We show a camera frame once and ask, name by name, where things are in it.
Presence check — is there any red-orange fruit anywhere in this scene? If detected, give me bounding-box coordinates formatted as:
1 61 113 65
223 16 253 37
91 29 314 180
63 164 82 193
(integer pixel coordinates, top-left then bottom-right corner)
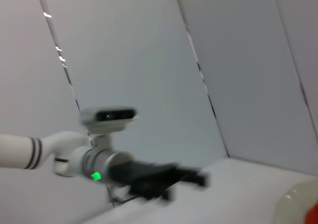
304 200 318 224

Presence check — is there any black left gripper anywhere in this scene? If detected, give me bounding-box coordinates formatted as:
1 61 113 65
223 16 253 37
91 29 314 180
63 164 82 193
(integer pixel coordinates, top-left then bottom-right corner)
108 159 210 202

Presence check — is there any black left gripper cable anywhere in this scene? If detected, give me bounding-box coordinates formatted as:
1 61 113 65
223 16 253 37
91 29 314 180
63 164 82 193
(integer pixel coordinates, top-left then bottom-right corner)
106 181 140 208

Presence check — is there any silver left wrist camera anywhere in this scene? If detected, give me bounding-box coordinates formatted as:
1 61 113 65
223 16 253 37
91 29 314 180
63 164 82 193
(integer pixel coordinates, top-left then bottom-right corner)
79 106 139 135

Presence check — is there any green glass fruit plate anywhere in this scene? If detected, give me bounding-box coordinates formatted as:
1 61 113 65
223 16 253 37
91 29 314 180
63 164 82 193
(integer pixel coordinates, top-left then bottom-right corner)
272 179 318 224

